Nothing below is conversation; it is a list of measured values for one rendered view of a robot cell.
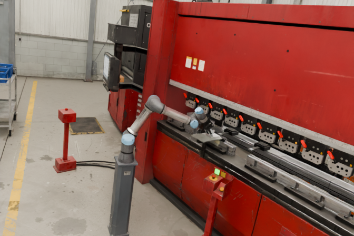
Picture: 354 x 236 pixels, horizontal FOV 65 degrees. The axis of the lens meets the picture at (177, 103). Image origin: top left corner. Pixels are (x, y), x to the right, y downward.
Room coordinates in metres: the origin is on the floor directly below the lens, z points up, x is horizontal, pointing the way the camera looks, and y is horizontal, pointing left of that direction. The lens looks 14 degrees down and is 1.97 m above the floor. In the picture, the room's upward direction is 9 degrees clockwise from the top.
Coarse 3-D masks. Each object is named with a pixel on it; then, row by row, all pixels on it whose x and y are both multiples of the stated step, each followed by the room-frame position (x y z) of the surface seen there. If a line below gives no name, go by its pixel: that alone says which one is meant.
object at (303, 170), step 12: (216, 132) 3.05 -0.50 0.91; (240, 144) 2.78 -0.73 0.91; (252, 144) 2.67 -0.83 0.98; (264, 156) 2.56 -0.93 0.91; (276, 156) 2.46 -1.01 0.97; (288, 156) 2.47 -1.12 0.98; (288, 168) 2.36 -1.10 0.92; (300, 168) 2.28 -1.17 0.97; (312, 168) 2.29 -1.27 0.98; (312, 180) 2.19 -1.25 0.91; (324, 180) 2.12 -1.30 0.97; (336, 180) 2.11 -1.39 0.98; (336, 192) 2.04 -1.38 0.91; (348, 192) 1.98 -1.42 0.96
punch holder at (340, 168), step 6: (336, 150) 1.86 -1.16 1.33; (336, 156) 1.85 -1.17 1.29; (342, 156) 1.82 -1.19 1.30; (348, 156) 1.80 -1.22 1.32; (330, 162) 1.87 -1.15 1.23; (342, 162) 1.81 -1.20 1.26; (348, 162) 1.79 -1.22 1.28; (330, 168) 1.86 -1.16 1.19; (336, 168) 1.83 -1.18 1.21; (342, 168) 1.82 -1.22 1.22; (348, 168) 1.78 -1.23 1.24; (342, 174) 1.79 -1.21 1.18; (348, 174) 1.77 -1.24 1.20
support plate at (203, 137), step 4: (208, 132) 2.77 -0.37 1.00; (192, 136) 2.60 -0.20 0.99; (196, 136) 2.59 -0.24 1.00; (200, 136) 2.61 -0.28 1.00; (204, 136) 2.63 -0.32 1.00; (208, 136) 2.64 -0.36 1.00; (200, 140) 2.52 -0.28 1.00; (204, 140) 2.53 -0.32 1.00; (208, 140) 2.54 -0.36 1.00; (212, 140) 2.56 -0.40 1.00
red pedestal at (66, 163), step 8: (64, 112) 3.28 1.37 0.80; (72, 112) 3.32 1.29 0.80; (64, 120) 3.22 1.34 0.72; (72, 120) 3.29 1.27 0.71; (64, 128) 3.32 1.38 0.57; (64, 136) 3.31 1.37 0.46; (64, 144) 3.31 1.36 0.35; (64, 152) 3.31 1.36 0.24; (56, 160) 3.31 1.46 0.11; (64, 160) 3.31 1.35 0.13; (72, 160) 3.35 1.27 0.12; (56, 168) 3.28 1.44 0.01; (64, 168) 3.25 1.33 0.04; (72, 168) 3.32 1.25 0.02
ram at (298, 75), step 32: (192, 32) 3.14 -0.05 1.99; (224, 32) 2.79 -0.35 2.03; (256, 32) 2.52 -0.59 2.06; (288, 32) 2.29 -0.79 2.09; (320, 32) 2.11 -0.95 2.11; (352, 32) 1.95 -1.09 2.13; (192, 64) 3.08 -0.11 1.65; (224, 64) 2.74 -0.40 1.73; (256, 64) 2.47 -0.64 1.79; (288, 64) 2.25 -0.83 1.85; (320, 64) 2.06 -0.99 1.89; (352, 64) 1.91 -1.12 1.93; (224, 96) 2.68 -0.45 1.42; (256, 96) 2.41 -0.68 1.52; (288, 96) 2.20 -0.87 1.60; (320, 96) 2.02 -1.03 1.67; (352, 96) 1.86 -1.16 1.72; (288, 128) 2.15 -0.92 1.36; (320, 128) 1.97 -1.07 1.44; (352, 128) 1.82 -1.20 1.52
